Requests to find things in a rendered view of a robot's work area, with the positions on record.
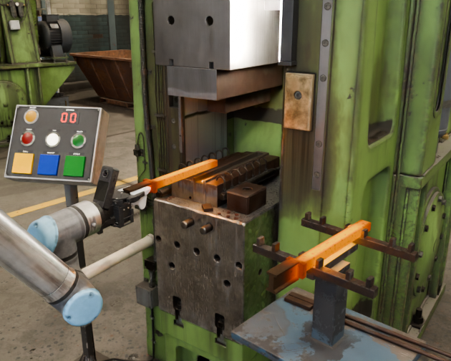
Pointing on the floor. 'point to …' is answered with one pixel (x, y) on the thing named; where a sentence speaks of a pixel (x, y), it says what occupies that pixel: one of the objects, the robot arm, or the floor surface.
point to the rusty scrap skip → (109, 74)
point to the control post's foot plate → (93, 357)
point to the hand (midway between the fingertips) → (144, 185)
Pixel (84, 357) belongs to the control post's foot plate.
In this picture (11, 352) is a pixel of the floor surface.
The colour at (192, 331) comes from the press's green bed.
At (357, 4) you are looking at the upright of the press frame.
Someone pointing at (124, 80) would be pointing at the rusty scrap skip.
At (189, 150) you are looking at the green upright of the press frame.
